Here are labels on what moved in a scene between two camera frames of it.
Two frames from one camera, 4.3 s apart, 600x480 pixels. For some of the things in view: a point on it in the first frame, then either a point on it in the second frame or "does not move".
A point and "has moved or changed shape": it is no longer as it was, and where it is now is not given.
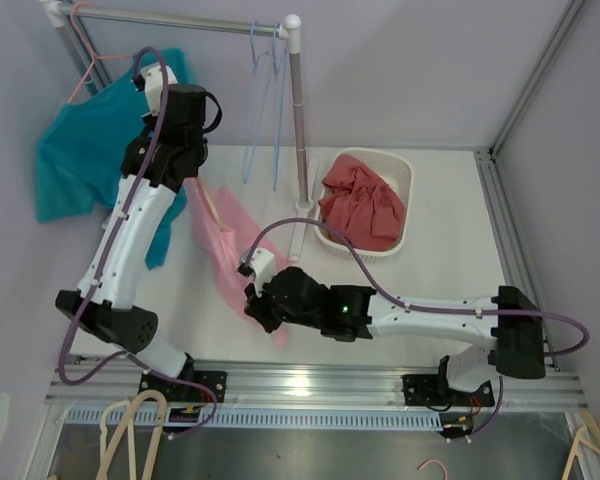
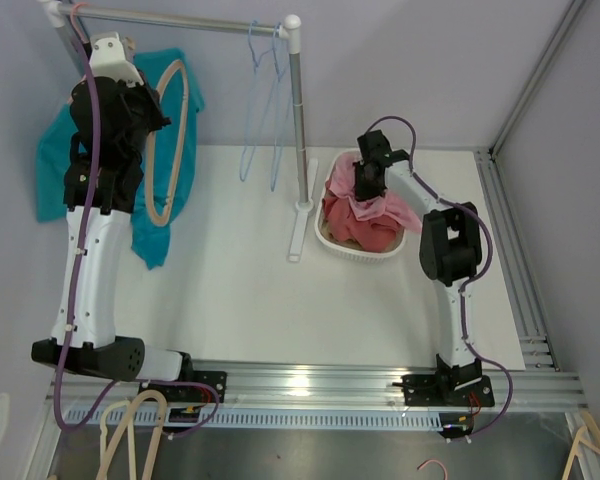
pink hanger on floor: [432, 460] does not move
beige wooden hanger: [204, 187] has moved or changed shape
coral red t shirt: [360, 204] does not move
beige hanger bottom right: [591, 436] does not move
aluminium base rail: [304, 384] does not move
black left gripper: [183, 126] to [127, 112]
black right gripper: [258, 308] to [360, 193]
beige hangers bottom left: [127, 421] does not move
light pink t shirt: [228, 247] to [341, 182]
